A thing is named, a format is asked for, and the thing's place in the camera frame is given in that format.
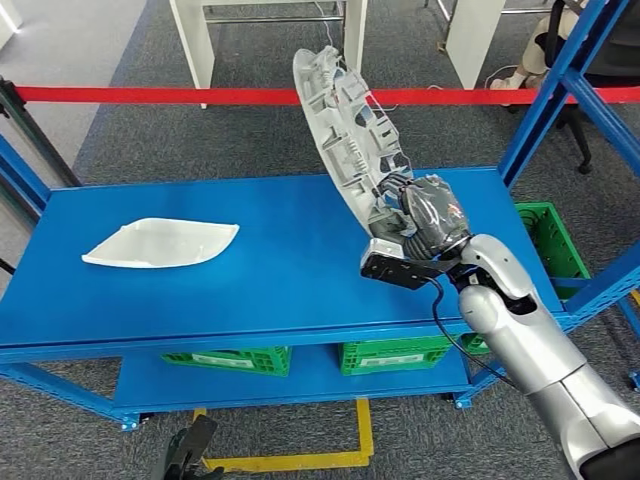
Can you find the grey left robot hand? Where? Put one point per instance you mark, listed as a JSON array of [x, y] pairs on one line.
[[167, 464]]

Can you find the grey plastic wheel hubcap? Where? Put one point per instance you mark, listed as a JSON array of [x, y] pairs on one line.
[[312, 106]]

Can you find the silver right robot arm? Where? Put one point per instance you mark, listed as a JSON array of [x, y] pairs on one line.
[[525, 331]]

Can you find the white curved plastic part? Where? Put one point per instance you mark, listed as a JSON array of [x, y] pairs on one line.
[[164, 244]]

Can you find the blue metal shelf rack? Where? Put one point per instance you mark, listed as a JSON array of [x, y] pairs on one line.
[[275, 265]]

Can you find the black rack caster wheel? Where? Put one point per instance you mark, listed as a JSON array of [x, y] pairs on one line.
[[146, 418], [447, 399]]

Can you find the red barrier belt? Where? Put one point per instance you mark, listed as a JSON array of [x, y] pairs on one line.
[[150, 95]]

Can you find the white desk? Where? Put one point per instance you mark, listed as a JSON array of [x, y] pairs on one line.
[[472, 40], [192, 46]]

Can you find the white floor box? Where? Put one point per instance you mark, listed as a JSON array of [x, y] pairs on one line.
[[7, 20]]

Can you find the person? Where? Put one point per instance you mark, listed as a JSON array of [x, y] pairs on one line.
[[537, 56]]

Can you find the black office chair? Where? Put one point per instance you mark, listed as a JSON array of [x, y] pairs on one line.
[[620, 46]]

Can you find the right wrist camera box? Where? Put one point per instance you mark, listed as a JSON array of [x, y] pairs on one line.
[[390, 268]]

